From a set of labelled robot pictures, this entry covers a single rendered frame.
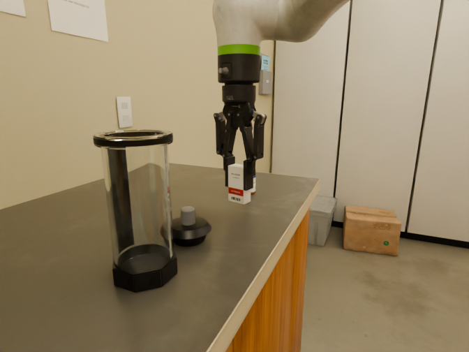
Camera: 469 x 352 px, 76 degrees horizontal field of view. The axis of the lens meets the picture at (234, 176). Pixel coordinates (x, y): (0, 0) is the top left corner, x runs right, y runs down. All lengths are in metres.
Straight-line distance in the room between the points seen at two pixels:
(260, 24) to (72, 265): 0.57
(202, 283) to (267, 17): 0.51
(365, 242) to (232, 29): 2.25
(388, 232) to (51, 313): 2.43
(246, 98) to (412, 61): 2.26
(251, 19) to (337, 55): 2.21
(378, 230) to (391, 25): 1.59
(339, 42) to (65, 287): 2.65
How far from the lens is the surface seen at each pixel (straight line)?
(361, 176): 2.88
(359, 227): 2.62
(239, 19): 0.66
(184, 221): 0.59
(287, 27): 0.69
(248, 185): 0.69
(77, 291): 0.53
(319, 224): 2.60
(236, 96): 0.65
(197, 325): 0.42
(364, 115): 2.81
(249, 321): 0.63
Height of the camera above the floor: 1.22
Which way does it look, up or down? 15 degrees down
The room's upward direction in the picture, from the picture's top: straight up
